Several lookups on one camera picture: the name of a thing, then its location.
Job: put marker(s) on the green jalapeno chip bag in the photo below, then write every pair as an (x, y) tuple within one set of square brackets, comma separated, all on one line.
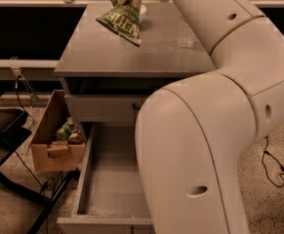
[(123, 20)]

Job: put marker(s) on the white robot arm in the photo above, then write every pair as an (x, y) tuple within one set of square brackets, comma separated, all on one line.
[(190, 134)]

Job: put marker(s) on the grey drawer cabinet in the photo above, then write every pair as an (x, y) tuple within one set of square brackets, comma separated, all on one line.
[(98, 62)]

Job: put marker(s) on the closed grey top drawer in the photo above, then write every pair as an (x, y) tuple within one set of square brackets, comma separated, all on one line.
[(104, 109)]

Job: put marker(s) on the green snack bag in box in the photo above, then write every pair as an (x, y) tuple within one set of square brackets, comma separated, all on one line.
[(64, 132)]

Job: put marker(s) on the open grey middle drawer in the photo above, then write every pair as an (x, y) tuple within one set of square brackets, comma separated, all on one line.
[(109, 197)]

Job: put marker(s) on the white ceramic bowl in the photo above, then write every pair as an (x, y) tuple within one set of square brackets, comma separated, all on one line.
[(143, 10)]

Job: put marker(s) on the clear plastic water bottle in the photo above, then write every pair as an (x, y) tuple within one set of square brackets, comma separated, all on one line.
[(186, 37)]

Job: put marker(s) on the cardboard box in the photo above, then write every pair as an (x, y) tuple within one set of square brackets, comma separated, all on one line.
[(50, 155)]

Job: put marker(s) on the black folding table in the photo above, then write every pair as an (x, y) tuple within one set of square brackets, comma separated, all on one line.
[(17, 214)]

